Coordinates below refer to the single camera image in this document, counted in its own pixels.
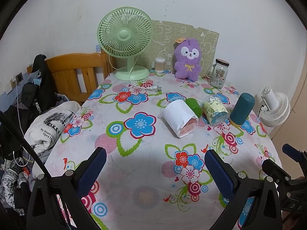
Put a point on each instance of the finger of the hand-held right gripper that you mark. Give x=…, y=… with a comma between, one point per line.
x=291, y=151
x=273, y=170

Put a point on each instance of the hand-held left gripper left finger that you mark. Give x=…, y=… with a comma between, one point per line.
x=92, y=170

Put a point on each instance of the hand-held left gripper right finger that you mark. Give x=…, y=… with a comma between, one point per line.
x=219, y=172

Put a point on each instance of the clear cup with yellow print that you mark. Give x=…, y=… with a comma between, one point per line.
x=214, y=110

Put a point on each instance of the teal cup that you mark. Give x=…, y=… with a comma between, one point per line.
x=242, y=109

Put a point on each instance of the white paper-wrapped cup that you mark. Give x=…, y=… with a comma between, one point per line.
x=178, y=115

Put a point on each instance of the green cup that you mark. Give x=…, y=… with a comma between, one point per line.
x=194, y=105

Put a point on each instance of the white clip fan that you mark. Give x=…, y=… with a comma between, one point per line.
x=275, y=110

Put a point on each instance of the floral tablecloth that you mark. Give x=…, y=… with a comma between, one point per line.
x=144, y=163

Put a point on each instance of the white printed shirt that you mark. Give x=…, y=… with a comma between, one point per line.
x=51, y=124

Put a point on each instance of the pile of clothes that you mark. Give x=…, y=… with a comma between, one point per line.
x=28, y=149

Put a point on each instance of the patterned clothes pile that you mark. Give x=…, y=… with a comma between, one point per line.
x=10, y=184

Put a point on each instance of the dark clothes pile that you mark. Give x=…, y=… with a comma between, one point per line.
x=12, y=124

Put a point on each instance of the black bag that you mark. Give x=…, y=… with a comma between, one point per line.
x=38, y=93

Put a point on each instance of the glass mug with lid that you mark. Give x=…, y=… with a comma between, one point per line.
x=218, y=75

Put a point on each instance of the wooden chair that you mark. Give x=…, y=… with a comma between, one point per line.
x=72, y=67

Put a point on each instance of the purple plush toy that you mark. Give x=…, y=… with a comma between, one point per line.
x=188, y=60

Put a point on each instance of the cotton swab jar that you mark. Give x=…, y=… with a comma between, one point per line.
x=160, y=65

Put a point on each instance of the green desk fan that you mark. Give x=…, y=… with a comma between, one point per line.
x=124, y=34

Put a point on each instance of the wall socket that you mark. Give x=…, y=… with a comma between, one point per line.
x=19, y=77

